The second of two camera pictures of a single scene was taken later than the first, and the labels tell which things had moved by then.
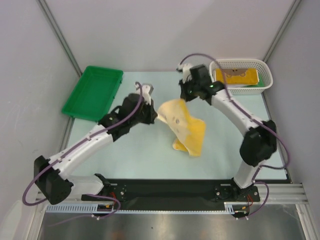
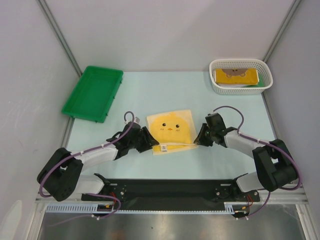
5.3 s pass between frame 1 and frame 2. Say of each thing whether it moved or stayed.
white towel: moved
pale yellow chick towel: moved
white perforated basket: stayed
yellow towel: stayed
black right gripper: moved
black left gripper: moved
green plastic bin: stayed
